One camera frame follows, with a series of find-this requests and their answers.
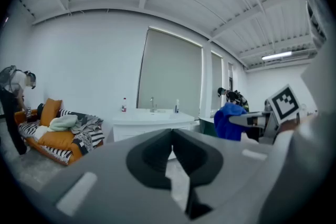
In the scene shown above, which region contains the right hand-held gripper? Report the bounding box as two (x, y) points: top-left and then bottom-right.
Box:
(228, 83), (302, 145)

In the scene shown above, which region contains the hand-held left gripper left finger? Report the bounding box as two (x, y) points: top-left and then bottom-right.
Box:
(39, 128), (188, 224)

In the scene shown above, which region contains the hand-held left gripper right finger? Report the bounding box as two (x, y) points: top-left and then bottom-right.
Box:
(172, 128), (282, 224)

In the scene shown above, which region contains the blue cloth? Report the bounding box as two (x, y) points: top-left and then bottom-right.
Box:
(214, 102), (249, 142)

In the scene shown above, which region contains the person's right forearm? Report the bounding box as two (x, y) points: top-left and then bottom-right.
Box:
(279, 119), (302, 137)

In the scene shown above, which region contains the white vanity cabinet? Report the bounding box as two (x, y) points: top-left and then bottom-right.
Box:
(112, 122), (201, 144)

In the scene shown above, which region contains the mint green cloth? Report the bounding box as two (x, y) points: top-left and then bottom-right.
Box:
(47, 115), (79, 132)

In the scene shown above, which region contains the dark green tub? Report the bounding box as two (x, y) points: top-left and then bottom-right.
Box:
(199, 117), (218, 137)

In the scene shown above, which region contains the narrow grey window blind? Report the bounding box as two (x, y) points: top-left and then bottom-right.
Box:
(211, 51), (223, 111)

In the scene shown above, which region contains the speckled black white knit blanket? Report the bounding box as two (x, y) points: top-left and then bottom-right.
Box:
(72, 132), (94, 154)

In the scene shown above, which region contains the grey clothing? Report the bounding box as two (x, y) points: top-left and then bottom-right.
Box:
(70, 115), (103, 134)

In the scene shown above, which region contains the orange sofa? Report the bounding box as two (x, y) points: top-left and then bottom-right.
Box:
(14, 98), (104, 166)

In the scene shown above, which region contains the person's grey sweatshirt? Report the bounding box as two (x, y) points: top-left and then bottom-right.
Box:
(258, 0), (336, 224)

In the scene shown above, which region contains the ceiling light tube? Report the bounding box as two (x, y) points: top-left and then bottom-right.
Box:
(261, 51), (292, 60)

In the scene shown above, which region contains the large grey window blind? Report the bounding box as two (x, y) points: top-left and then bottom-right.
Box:
(138, 28), (203, 120)

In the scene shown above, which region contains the orange cushion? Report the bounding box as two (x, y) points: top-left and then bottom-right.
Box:
(39, 98), (63, 126)

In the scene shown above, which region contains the black white zigzag blanket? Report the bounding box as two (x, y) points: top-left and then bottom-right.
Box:
(18, 109), (105, 163)

